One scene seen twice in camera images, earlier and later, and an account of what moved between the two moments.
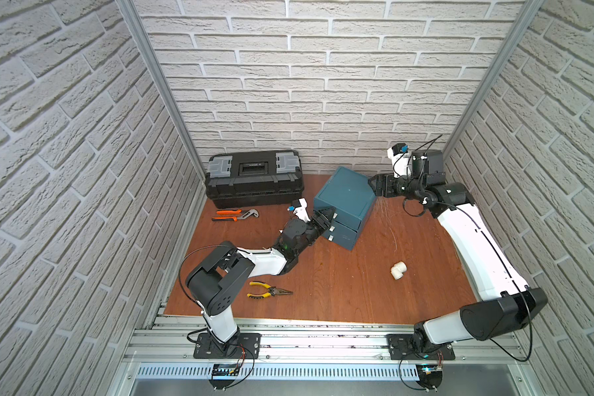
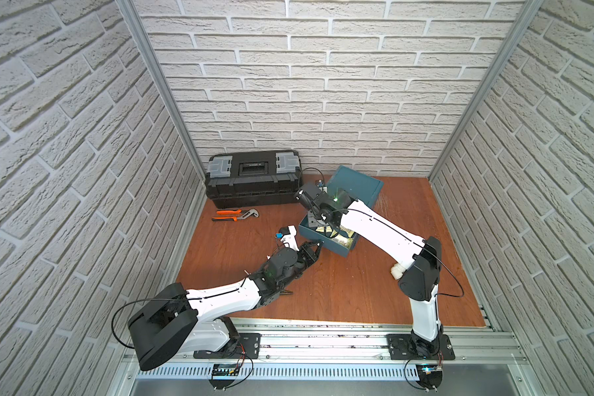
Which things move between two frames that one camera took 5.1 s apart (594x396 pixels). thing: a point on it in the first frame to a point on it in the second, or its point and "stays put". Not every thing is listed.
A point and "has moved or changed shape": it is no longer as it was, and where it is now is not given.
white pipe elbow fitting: (398, 270) stays put
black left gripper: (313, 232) to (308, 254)
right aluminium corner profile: (492, 76) stays put
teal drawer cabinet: (352, 197) has moved or changed shape
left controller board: (223, 375) stays put
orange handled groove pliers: (241, 215) stays put
